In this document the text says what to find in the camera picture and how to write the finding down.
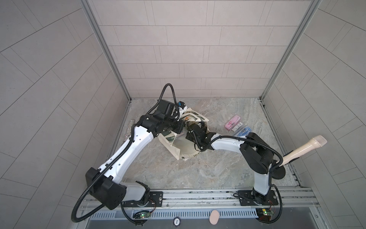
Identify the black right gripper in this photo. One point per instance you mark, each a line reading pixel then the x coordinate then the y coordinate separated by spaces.
pixel 188 135

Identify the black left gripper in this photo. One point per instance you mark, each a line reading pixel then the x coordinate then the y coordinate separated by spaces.
pixel 180 124

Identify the floral canvas tote bag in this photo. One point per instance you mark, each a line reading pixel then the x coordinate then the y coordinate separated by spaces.
pixel 177 144

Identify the pink compass set case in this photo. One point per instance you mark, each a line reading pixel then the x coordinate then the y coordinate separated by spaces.
pixel 229 125

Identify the clear plastic stationery box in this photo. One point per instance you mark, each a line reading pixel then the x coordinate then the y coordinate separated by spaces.
pixel 236 127

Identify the blue plastic case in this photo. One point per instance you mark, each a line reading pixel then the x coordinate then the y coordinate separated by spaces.
pixel 243 132

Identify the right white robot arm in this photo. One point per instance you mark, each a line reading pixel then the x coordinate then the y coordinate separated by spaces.
pixel 260 157

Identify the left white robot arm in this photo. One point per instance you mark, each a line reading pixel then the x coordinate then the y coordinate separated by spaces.
pixel 106 182

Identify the glittery silver tube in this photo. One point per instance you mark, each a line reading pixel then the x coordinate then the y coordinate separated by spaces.
pixel 130 125

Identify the beige oval button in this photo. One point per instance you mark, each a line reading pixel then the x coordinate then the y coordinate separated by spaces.
pixel 214 217

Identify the black round microphone base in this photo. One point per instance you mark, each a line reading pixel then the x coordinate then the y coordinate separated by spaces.
pixel 279 173

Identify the left green circuit board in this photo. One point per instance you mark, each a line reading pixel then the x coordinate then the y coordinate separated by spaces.
pixel 144 214

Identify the green circuit board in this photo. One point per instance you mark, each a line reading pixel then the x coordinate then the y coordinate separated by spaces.
pixel 265 214
pixel 144 214

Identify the right green circuit board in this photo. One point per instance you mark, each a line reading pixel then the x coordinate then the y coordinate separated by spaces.
pixel 265 214

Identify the beige microphone on stand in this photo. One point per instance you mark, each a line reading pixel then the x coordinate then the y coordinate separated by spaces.
pixel 314 143

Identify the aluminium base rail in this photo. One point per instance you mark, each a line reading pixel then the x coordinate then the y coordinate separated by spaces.
pixel 199 203

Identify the left aluminium frame post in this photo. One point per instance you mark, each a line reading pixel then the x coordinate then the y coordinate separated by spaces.
pixel 85 5

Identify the aluminium corner frame post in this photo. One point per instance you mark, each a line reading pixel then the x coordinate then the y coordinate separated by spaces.
pixel 293 43

